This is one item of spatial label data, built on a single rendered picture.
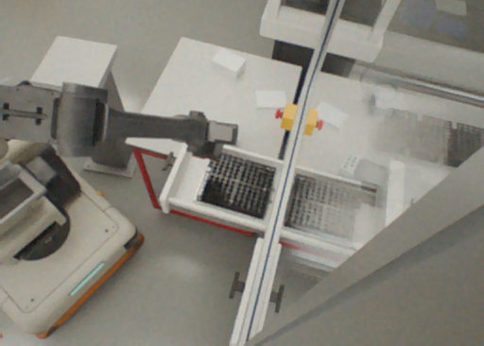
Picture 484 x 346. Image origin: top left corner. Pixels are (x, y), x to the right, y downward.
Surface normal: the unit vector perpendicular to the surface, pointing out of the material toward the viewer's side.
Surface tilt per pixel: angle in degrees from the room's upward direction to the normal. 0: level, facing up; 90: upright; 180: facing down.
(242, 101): 0
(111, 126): 73
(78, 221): 0
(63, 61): 0
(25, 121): 36
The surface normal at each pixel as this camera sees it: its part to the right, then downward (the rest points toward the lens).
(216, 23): 0.07, -0.50
